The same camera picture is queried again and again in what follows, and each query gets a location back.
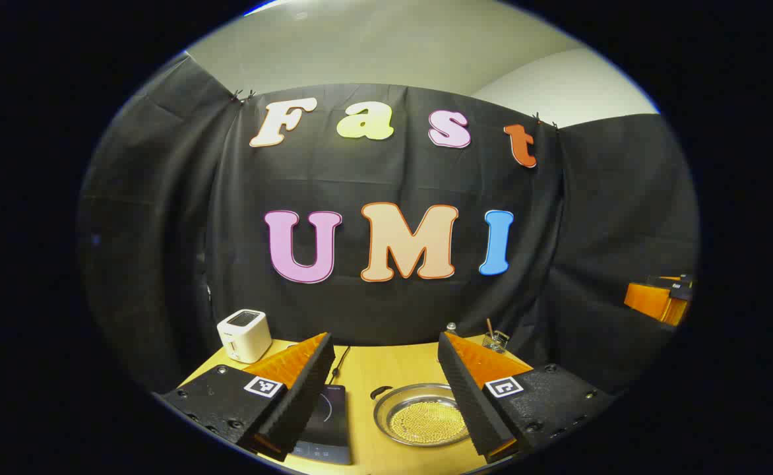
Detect steel pot with black handle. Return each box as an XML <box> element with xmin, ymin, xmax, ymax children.
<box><xmin>370</xmin><ymin>383</ymin><xmax>473</xmax><ymax>448</ymax></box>

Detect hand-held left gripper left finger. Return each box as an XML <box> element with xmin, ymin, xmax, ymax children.
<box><xmin>152</xmin><ymin>332</ymin><xmax>336</xmax><ymax>462</ymax></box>

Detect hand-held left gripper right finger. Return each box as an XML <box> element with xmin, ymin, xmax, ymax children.
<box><xmin>437</xmin><ymin>331</ymin><xmax>618</xmax><ymax>464</ymax></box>

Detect white toaster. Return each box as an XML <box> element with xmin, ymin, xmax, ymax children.
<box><xmin>216</xmin><ymin>309</ymin><xmax>273</xmax><ymax>364</ymax></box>

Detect black power cable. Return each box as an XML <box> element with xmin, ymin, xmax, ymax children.
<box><xmin>326</xmin><ymin>344</ymin><xmax>352</xmax><ymax>387</ymax></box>

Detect black induction cooktop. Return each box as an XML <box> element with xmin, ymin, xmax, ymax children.
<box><xmin>291</xmin><ymin>385</ymin><xmax>353</xmax><ymax>466</ymax></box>

